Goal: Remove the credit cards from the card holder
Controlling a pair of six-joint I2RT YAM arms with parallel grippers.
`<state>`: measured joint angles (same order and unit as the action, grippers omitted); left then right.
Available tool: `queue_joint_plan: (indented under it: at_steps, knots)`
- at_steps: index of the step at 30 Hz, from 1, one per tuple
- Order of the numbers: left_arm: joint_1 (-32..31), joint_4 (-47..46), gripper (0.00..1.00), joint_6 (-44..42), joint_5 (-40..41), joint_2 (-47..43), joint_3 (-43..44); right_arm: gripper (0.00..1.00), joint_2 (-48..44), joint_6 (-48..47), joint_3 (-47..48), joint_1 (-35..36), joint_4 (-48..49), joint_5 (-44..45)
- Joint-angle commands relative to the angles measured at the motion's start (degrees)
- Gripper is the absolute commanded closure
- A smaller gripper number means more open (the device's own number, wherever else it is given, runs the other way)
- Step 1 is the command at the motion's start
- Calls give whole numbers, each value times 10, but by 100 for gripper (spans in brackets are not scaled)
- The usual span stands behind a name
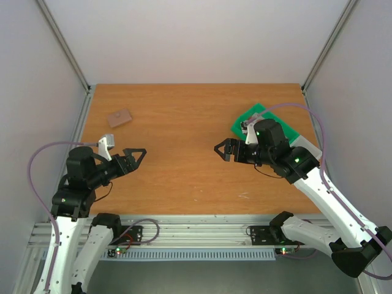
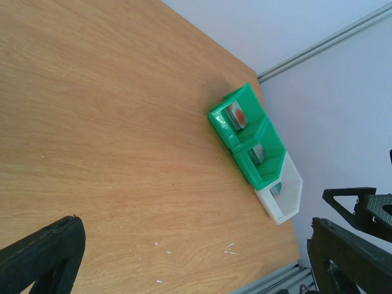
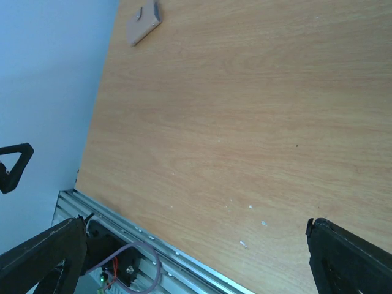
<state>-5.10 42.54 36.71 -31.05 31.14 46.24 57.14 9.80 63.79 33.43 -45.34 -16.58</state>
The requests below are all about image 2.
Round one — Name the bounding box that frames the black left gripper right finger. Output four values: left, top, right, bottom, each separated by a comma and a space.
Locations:
307, 217, 391, 293

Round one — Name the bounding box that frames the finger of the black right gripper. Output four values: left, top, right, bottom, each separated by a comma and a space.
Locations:
322, 187, 391, 243

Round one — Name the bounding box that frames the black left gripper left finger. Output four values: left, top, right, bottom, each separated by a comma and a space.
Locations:
1, 216, 86, 293

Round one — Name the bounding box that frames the teal card stack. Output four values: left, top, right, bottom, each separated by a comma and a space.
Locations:
269, 182, 282, 197

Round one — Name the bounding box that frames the red circle card stack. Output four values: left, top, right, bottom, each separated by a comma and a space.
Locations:
225, 100, 247, 130

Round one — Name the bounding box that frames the white bin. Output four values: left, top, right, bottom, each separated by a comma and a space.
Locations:
254, 152, 303, 225

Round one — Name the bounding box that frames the small green bin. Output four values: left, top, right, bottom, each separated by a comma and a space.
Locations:
233, 119, 286, 190

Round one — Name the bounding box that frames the large green bin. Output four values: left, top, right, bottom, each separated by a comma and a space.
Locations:
208, 83, 267, 153

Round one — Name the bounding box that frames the aluminium front rail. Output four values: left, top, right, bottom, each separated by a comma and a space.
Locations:
232, 262, 318, 293

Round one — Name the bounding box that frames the aluminium frame post right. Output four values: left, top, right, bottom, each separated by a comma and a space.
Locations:
258, 2, 391, 84

